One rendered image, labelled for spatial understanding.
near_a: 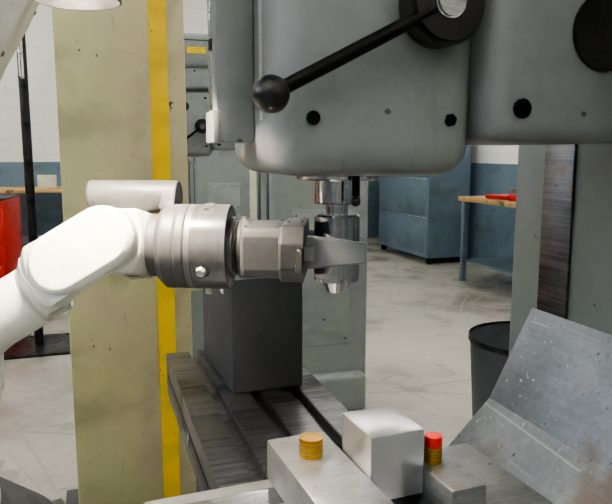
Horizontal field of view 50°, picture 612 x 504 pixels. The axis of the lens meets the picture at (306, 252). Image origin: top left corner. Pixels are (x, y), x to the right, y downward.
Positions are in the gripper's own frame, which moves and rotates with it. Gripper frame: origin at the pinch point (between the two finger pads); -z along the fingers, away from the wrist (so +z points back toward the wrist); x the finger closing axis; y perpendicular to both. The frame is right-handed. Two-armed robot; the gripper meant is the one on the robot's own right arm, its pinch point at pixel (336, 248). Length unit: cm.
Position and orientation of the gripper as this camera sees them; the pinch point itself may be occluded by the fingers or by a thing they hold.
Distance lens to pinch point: 68.8
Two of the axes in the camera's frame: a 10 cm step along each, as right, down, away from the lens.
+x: 0.5, -1.5, 9.9
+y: -0.1, 9.9, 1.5
